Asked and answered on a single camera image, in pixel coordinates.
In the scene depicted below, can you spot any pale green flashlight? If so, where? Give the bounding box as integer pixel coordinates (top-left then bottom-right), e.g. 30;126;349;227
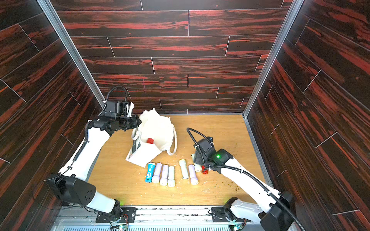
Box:
191;154;202;172

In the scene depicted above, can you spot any red flashlight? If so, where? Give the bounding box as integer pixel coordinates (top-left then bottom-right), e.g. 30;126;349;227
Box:
201;166;208;175
146;138;154;144

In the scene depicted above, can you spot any white floral canvas tote bag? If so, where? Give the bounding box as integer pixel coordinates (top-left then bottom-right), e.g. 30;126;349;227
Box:
126;108;177;167

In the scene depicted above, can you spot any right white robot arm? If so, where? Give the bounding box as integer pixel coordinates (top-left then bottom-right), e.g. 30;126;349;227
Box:
187;128;305;231

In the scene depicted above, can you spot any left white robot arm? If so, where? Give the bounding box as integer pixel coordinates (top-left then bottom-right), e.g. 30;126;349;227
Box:
46;115;141;222

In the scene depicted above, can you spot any lavender flashlight right lower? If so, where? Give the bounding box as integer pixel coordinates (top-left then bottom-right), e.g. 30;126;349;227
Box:
188;165;198;185

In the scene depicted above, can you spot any white flashlight far left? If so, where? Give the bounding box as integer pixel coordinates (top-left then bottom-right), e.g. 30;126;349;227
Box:
152;163;162;184

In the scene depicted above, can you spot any blue flashlight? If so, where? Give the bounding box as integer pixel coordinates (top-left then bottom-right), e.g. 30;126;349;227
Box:
145;162;156;183

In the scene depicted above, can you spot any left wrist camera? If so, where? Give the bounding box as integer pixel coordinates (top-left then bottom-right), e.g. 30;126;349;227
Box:
103;101;134;119

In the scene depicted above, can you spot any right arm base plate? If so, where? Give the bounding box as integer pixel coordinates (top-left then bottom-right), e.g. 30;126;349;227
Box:
208;207;235;222

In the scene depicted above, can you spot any aluminium front rail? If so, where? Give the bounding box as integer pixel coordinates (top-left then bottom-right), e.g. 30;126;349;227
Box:
51;206;263;231

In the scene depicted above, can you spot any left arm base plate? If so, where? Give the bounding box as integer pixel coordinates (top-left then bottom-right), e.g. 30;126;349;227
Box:
95;206;137;224

